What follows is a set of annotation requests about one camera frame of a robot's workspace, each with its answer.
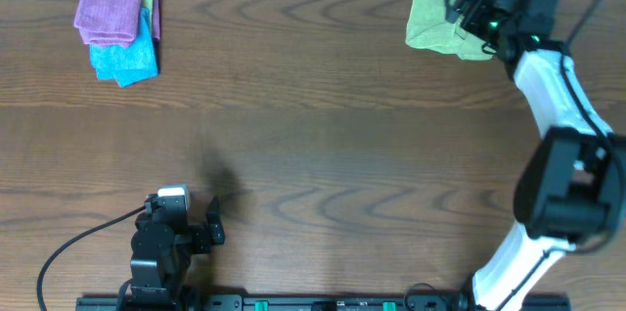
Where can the blue folded cloth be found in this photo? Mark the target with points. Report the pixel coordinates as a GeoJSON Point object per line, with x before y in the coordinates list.
{"type": "Point", "coordinates": [127, 65]}

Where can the light green microfiber cloth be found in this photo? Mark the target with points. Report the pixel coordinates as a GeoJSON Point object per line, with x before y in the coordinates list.
{"type": "Point", "coordinates": [427, 29]}

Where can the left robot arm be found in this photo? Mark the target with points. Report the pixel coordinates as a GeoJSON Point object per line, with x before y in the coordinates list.
{"type": "Point", "coordinates": [158, 278]}

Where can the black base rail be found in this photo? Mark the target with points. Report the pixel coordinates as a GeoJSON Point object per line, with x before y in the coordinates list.
{"type": "Point", "coordinates": [234, 302]}

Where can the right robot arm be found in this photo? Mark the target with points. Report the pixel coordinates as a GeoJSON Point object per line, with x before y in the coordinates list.
{"type": "Point", "coordinates": [570, 198]}

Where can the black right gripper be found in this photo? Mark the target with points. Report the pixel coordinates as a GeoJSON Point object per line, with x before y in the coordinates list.
{"type": "Point", "coordinates": [475, 13]}

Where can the purple folded cloth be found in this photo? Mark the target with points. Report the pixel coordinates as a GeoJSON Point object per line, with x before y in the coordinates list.
{"type": "Point", "coordinates": [94, 31]}

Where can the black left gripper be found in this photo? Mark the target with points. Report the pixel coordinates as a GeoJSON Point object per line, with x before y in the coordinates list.
{"type": "Point", "coordinates": [203, 237]}

